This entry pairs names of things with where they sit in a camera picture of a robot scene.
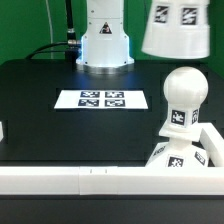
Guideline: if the black ribbed cable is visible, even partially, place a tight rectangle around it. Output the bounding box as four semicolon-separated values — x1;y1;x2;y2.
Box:
65;0;82;48

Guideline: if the white left wall bar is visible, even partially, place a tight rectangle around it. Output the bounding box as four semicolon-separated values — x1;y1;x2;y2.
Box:
0;121;4;142

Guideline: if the white right wall bar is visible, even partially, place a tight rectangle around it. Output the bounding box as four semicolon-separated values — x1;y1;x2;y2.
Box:
200;123;224;167

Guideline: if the thin white cable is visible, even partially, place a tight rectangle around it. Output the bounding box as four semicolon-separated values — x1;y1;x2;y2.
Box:
45;0;55;60

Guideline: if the white lamp shade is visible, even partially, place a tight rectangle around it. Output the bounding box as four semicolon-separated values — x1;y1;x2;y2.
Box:
142;0;210;59

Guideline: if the white lamp base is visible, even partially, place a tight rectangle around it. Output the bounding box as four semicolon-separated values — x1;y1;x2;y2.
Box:
146;124;209;168

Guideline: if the white lamp bulb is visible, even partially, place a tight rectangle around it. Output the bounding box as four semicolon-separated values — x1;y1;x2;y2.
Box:
163;67;208;128

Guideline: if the white marker sheet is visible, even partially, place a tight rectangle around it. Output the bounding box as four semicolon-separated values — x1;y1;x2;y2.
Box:
54;90;148;110

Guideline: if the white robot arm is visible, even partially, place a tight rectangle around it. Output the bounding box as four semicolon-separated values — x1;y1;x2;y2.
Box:
76;0;134;74

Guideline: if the black curved cable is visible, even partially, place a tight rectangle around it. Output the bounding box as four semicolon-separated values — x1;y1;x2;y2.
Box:
25;41;82;60

